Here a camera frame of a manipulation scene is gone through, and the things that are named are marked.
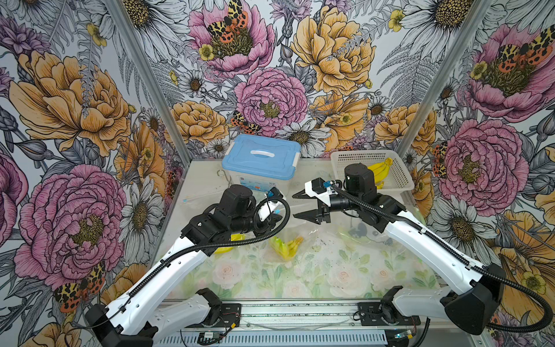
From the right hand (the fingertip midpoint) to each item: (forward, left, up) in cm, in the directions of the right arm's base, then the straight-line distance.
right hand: (296, 208), depth 65 cm
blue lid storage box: (+36, +13, -15) cm, 41 cm away
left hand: (-1, +7, -6) cm, 9 cm away
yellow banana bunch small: (-5, +4, -19) cm, 20 cm away
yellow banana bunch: (+39, -46, -28) cm, 67 cm away
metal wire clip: (+38, +32, -30) cm, 58 cm away
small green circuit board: (-27, +30, -33) cm, 53 cm away
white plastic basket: (+34, -52, -28) cm, 68 cm away
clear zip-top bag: (+1, -3, -29) cm, 29 cm away
